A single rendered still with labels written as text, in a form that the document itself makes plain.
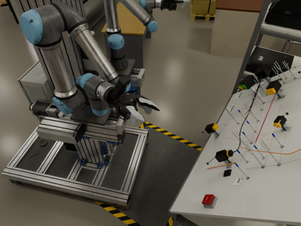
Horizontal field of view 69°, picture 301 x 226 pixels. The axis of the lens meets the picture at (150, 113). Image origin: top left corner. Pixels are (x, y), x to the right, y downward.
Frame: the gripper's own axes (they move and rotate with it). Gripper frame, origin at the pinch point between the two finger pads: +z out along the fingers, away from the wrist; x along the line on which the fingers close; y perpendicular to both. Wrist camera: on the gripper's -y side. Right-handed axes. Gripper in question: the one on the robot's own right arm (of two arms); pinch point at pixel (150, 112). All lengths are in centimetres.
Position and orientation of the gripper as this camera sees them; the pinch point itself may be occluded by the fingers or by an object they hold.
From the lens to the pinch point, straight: 77.6
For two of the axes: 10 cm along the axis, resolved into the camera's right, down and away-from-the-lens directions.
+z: 7.8, 4.5, -4.3
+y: -0.9, 7.7, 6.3
